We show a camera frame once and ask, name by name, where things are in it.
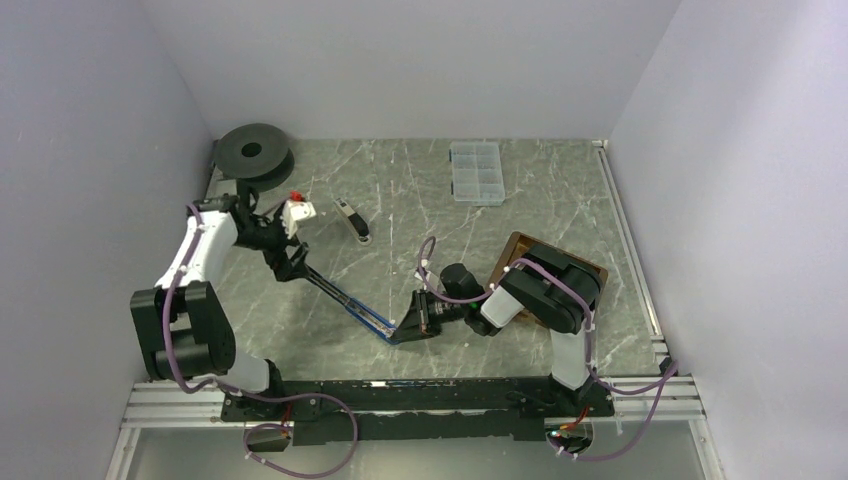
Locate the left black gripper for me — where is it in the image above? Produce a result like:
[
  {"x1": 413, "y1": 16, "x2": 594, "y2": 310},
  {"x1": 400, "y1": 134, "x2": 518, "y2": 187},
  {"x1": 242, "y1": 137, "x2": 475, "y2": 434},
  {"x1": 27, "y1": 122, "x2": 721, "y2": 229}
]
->
[{"x1": 233, "y1": 208, "x2": 310, "y2": 281}]

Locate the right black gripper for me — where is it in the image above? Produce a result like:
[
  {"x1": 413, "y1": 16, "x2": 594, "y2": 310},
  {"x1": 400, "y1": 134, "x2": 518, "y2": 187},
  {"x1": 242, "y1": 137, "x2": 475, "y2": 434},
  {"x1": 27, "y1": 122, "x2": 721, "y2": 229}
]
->
[{"x1": 393, "y1": 290, "x2": 468, "y2": 346}]

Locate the blue stapler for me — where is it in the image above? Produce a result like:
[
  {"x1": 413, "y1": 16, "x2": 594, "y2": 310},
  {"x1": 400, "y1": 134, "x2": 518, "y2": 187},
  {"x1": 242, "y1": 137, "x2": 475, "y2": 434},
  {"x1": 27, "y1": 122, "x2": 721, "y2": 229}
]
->
[{"x1": 305, "y1": 266, "x2": 397, "y2": 345}]

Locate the black beige stapler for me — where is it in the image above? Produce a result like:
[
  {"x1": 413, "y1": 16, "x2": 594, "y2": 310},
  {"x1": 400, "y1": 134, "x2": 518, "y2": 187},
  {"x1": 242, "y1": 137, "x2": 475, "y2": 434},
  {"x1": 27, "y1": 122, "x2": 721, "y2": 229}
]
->
[{"x1": 334, "y1": 198, "x2": 372, "y2": 245}]

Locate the brown staple tray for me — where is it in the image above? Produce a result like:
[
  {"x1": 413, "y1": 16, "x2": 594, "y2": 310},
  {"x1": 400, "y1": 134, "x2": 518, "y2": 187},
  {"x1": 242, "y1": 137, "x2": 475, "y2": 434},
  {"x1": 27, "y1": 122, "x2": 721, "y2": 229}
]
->
[{"x1": 490, "y1": 232, "x2": 608, "y2": 334}]

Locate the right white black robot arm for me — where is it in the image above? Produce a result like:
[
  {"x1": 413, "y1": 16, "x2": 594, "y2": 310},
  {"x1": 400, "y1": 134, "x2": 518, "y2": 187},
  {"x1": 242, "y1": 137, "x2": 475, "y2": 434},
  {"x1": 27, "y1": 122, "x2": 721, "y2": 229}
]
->
[{"x1": 389, "y1": 244, "x2": 604, "y2": 415}]

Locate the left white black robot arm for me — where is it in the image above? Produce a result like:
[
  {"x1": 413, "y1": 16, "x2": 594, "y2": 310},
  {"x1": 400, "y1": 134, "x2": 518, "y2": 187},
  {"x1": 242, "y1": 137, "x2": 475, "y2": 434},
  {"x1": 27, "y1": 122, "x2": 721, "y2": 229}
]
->
[{"x1": 130, "y1": 190, "x2": 317, "y2": 420}]

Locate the black filament spool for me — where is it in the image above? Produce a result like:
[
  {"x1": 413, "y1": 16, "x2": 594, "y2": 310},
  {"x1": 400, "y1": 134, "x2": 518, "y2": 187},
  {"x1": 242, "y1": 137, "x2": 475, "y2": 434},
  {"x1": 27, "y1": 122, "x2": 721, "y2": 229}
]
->
[{"x1": 212, "y1": 123, "x2": 295, "y2": 192}]

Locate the clear plastic organizer box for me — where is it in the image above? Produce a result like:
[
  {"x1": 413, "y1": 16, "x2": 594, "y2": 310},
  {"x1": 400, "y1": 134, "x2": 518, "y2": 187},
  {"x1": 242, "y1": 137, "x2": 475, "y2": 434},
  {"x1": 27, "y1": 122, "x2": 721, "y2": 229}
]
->
[{"x1": 449, "y1": 141, "x2": 506, "y2": 207}]

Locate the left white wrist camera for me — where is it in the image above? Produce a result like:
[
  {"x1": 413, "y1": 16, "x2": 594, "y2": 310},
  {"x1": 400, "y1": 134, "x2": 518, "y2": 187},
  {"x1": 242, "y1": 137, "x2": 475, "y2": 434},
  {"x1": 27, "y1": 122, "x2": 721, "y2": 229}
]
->
[{"x1": 281, "y1": 191, "x2": 317, "y2": 240}]

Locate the aluminium frame rail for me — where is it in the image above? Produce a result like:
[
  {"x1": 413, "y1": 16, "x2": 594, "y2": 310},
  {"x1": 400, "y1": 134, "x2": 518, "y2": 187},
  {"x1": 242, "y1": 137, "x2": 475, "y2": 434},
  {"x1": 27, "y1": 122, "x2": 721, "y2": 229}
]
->
[{"x1": 121, "y1": 377, "x2": 707, "y2": 428}]

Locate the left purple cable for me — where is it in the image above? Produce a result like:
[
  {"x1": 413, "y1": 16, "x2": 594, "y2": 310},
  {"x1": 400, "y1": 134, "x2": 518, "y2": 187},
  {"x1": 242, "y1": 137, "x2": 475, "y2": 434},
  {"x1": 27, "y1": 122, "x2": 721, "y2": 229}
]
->
[{"x1": 160, "y1": 201, "x2": 359, "y2": 480}]

